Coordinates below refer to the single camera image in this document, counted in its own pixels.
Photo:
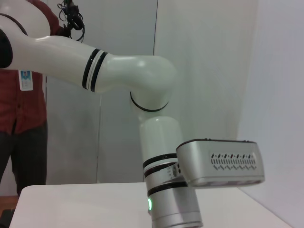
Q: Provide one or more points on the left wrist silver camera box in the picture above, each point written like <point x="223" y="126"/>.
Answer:
<point x="213" y="164"/>

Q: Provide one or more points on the white id badge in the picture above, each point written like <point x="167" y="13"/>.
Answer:
<point x="26" y="80"/>

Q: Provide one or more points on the person in red shirt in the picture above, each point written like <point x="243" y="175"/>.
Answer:
<point x="23" y="111"/>

